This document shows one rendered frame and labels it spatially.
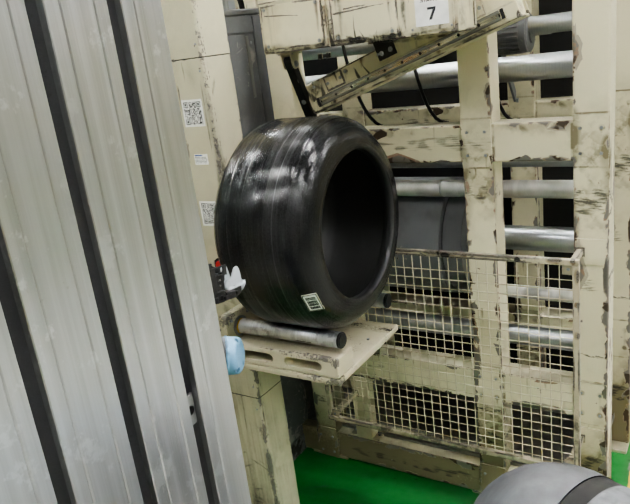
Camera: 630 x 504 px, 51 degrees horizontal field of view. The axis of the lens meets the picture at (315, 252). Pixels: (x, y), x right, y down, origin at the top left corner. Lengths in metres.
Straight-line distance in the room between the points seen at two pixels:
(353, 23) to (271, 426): 1.26
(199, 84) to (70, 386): 1.62
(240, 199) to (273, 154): 0.14
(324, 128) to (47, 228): 1.43
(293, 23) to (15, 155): 1.74
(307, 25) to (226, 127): 0.37
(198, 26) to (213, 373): 1.55
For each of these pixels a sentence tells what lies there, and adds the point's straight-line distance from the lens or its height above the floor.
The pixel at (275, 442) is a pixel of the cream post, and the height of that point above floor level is 0.43.
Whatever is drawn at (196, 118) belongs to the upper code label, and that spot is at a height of 1.50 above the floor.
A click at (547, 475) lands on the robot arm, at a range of 0.49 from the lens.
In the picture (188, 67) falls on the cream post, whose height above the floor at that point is 1.63.
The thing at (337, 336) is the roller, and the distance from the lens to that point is 1.76.
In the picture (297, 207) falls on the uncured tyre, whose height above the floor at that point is 1.29.
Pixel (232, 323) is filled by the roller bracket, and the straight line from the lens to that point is 1.94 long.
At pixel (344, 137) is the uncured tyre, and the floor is 1.42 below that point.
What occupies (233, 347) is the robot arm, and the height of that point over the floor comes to 1.12.
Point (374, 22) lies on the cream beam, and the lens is 1.87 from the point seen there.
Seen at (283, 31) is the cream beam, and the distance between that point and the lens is 2.02.
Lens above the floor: 1.65
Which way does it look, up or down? 17 degrees down
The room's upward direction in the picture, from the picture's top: 7 degrees counter-clockwise
